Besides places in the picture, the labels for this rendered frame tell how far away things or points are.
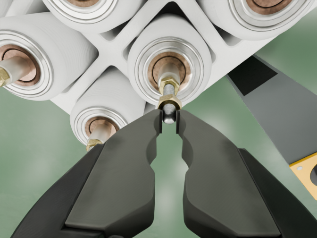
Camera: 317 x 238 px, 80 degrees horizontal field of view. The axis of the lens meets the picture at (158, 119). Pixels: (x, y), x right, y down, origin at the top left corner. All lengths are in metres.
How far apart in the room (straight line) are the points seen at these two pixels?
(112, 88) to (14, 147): 0.57
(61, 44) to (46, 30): 0.02
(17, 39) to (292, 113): 0.32
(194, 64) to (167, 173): 0.52
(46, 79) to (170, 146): 0.43
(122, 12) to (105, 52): 0.10
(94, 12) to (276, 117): 0.24
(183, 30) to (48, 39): 0.14
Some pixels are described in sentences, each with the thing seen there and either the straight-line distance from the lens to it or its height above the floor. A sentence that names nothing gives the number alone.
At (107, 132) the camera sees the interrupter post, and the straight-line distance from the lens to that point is 0.25.
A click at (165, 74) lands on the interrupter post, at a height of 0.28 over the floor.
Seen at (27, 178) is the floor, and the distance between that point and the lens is 0.89.
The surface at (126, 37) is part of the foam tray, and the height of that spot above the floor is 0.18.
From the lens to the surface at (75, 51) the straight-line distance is 0.28.
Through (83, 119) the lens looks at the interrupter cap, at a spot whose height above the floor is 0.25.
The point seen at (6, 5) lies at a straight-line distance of 0.35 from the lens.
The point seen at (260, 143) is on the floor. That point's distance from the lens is 0.65.
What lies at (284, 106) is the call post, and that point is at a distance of 0.29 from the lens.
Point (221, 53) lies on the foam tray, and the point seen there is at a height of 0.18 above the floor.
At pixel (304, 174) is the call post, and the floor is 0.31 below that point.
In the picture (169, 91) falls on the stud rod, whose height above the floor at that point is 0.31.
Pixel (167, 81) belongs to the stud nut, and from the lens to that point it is 0.17.
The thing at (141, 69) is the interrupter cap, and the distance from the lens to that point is 0.21.
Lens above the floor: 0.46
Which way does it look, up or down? 57 degrees down
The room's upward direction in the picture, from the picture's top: 175 degrees counter-clockwise
